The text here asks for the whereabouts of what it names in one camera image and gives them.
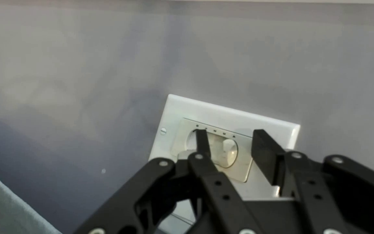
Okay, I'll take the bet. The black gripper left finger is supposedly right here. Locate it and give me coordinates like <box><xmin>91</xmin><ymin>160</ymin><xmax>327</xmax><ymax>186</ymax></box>
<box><xmin>74</xmin><ymin>129</ymin><xmax>263</xmax><ymax>234</ymax></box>

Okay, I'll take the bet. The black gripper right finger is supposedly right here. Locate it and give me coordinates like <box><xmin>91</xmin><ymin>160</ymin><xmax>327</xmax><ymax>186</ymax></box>
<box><xmin>252</xmin><ymin>129</ymin><xmax>374</xmax><ymax>234</ymax></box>

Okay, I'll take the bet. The white dimmer rocker switch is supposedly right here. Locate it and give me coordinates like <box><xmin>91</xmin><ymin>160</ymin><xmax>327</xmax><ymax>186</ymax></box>
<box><xmin>172</xmin><ymin>116</ymin><xmax>257</xmax><ymax>184</ymax></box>

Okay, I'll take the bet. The white wall switch plate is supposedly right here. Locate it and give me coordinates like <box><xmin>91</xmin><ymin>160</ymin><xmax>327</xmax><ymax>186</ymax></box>
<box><xmin>147</xmin><ymin>94</ymin><xmax>301</xmax><ymax>227</ymax></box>

